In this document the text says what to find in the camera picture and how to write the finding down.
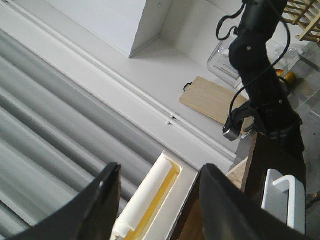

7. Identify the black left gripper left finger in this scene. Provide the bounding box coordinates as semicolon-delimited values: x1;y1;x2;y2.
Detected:
12;162;121;240

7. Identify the white handle block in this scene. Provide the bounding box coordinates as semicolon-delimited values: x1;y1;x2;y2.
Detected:
261;169;306;235

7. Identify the clear plastic container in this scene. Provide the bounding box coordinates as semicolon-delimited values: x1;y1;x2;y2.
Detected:
207;38;305;89

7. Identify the wooden dish rack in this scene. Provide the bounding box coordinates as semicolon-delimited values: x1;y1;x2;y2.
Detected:
284;0;320;46

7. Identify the white roll in tray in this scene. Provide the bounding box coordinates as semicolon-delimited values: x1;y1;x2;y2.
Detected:
111;159;172;238

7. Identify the wooden cutting board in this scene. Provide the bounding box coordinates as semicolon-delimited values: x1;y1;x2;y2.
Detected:
179;76;236;124

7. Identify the yellow fruit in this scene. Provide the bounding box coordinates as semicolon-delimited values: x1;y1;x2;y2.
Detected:
275;69;297;85

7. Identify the grey window curtain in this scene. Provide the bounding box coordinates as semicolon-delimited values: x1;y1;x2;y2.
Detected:
0;32;164;239

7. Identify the white tray on cabinet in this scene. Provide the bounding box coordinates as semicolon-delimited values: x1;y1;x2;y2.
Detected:
110;151;198;240

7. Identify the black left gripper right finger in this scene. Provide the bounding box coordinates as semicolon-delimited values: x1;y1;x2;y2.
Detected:
199;164;308;240

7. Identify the dark wooden drawer cabinet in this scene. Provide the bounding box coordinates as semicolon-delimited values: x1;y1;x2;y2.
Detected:
171;134;306;240

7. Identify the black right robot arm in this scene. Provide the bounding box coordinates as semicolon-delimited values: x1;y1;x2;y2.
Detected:
199;0;306;240

